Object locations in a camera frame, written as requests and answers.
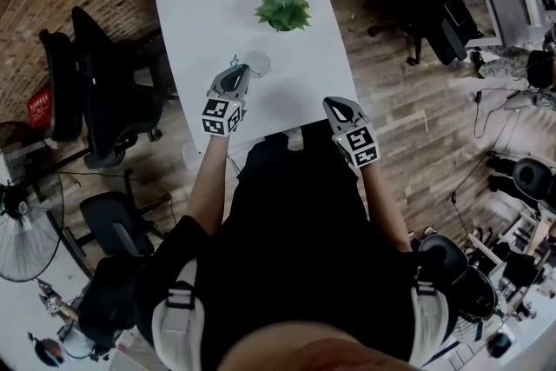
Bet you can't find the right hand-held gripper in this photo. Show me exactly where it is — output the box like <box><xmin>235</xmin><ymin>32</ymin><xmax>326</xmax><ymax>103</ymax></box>
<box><xmin>321</xmin><ymin>96</ymin><xmax>381</xmax><ymax>170</ymax></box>

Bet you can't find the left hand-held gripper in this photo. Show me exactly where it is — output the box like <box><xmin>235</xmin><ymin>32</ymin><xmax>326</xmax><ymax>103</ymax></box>
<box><xmin>200</xmin><ymin>63</ymin><xmax>253</xmax><ymax>138</ymax></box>

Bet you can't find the clear glass cup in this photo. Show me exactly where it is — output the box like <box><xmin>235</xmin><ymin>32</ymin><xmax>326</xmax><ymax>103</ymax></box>
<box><xmin>242</xmin><ymin>50</ymin><xmax>273</xmax><ymax>80</ymax></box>

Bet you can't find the person's left forearm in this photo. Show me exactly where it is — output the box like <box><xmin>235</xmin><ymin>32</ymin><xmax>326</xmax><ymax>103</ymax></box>
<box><xmin>185</xmin><ymin>133</ymin><xmax>232</xmax><ymax>236</ymax></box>

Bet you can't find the person's right forearm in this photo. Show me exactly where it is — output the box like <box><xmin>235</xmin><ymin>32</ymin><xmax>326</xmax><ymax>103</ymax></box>
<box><xmin>356</xmin><ymin>162</ymin><xmax>413</xmax><ymax>254</ymax></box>

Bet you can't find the green potted plant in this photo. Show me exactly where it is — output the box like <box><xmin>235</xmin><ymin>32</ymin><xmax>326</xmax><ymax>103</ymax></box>
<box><xmin>253</xmin><ymin>0</ymin><xmax>314</xmax><ymax>33</ymax></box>

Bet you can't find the person's black clothing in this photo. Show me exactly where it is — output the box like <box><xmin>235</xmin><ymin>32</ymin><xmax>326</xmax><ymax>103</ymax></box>
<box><xmin>135</xmin><ymin>126</ymin><xmax>421</xmax><ymax>371</ymax></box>

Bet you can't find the black chair with grey back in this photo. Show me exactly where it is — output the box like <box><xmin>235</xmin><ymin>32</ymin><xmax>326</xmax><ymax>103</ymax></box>
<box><xmin>78</xmin><ymin>168</ymin><xmax>168</xmax><ymax>258</ymax></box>

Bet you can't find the red box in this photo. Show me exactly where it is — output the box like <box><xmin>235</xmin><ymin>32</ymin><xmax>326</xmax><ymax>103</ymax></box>
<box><xmin>26</xmin><ymin>85</ymin><xmax>54</xmax><ymax>128</ymax></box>

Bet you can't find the standing floor fan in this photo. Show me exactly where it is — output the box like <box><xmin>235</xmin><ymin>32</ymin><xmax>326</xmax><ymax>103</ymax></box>
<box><xmin>0</xmin><ymin>145</ymin><xmax>67</xmax><ymax>284</ymax></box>

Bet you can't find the black floor cable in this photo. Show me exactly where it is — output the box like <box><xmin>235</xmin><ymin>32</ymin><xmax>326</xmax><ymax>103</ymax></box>
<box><xmin>472</xmin><ymin>85</ymin><xmax>536</xmax><ymax>136</ymax></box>

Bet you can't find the white harness strap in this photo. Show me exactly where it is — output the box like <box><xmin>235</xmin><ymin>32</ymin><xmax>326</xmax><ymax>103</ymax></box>
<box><xmin>408</xmin><ymin>263</ymin><xmax>458</xmax><ymax>371</ymax></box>
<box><xmin>149</xmin><ymin>259</ymin><xmax>202</xmax><ymax>371</ymax></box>

